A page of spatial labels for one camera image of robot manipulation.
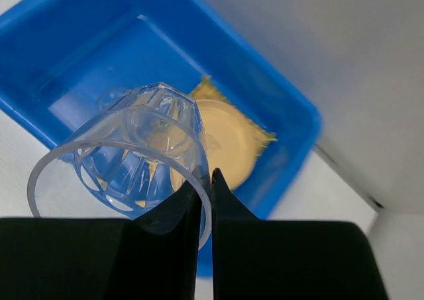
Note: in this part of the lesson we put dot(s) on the woven bamboo mat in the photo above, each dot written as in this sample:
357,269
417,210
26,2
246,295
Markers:
258,137

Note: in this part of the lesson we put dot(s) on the yellow plastic plate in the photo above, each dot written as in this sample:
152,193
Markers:
180,145

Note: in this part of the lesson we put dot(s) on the clear plastic cup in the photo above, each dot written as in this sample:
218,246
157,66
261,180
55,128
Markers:
139,150
110,97

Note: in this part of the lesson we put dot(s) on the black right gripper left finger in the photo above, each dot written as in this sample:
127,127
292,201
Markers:
151,257

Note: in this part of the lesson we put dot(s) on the blue plastic bin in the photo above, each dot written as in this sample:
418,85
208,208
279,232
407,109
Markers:
59,56

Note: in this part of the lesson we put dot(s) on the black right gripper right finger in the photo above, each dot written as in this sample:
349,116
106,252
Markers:
262,259

